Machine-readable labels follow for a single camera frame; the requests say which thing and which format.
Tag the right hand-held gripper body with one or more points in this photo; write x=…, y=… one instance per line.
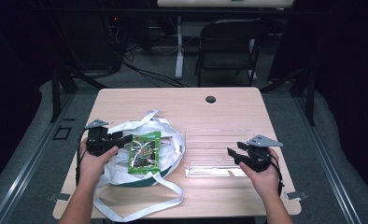
x=258, y=155

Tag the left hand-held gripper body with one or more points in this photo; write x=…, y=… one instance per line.
x=95, y=140

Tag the clear plastic tray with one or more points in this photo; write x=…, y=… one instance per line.
x=213, y=155

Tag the green snack packet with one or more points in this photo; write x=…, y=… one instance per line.
x=144, y=154

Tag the white tote bag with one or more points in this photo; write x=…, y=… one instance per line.
x=170, y=137

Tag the person's right hand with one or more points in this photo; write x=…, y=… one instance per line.
x=266, y=182

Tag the person's left hand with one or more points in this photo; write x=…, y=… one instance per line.
x=92, y=168

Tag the black metal stand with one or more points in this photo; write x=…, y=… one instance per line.
x=56, y=93
x=310, y=93

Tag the dark computer tower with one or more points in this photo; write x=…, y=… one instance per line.
x=126, y=40

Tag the black folding chair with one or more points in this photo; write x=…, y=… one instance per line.
x=232, y=40

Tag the white desk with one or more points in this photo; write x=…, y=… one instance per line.
x=179, y=46

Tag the grey metal table bracket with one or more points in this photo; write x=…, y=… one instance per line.
x=60, y=197
x=297, y=195

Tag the aluminium floor rail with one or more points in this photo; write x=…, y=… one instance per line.
x=328, y=168
x=26, y=174

